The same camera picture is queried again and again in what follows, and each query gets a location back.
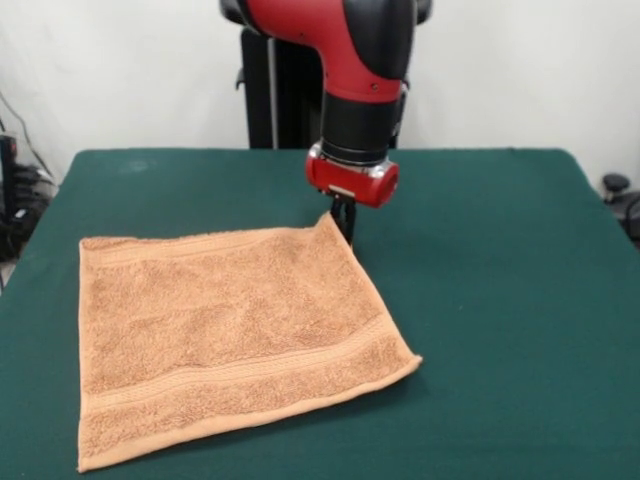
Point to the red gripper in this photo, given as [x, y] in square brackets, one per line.
[350, 180]

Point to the tan terry cloth towel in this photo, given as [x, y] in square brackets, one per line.
[225, 330]

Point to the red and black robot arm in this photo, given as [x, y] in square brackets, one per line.
[360, 75]

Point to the dark green table cloth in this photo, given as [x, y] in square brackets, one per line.
[500, 300]

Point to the black electronics box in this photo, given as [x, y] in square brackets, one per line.
[7, 200]

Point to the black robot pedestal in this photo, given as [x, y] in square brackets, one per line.
[280, 100]

